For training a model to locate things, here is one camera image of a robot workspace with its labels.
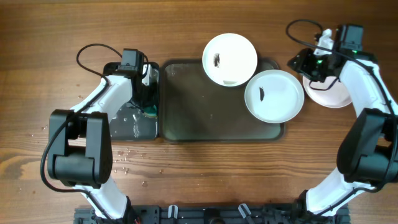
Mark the green yellow sponge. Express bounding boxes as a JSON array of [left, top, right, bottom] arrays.
[[143, 105, 158, 118]]

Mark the pink white plate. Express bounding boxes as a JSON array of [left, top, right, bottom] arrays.
[[302, 77, 352, 108]]

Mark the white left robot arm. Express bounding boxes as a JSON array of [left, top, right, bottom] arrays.
[[40, 75, 159, 223]]

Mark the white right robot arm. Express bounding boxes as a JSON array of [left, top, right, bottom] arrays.
[[287, 48, 397, 221]]

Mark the black water tray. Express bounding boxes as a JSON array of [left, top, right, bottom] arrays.
[[109, 62, 160, 141]]

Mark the grey serving tray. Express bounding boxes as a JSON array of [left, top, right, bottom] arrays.
[[159, 59, 286, 142]]

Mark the light blue plate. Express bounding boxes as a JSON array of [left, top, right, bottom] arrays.
[[244, 70, 304, 123]]

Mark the cream white plate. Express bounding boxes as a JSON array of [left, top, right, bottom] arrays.
[[201, 33, 257, 87]]

